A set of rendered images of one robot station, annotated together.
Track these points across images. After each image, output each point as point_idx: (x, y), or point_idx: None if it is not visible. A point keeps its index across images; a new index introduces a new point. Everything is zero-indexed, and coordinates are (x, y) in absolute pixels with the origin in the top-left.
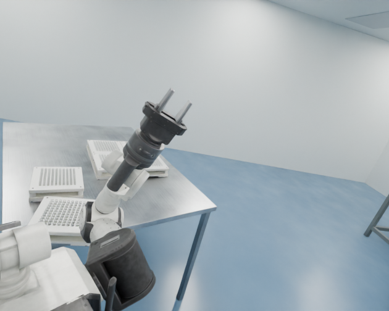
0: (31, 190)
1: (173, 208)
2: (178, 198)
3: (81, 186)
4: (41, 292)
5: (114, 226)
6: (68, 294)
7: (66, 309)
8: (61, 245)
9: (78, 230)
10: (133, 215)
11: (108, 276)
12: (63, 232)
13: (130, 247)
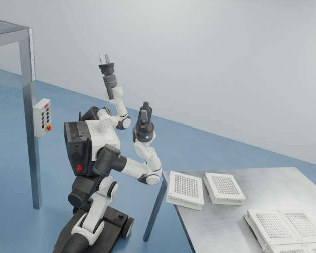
0: (205, 173)
1: None
2: None
3: (217, 196)
4: (98, 133)
5: (133, 162)
6: (94, 137)
7: (89, 136)
8: None
9: (170, 190)
10: (199, 235)
11: None
12: (169, 183)
13: (105, 149)
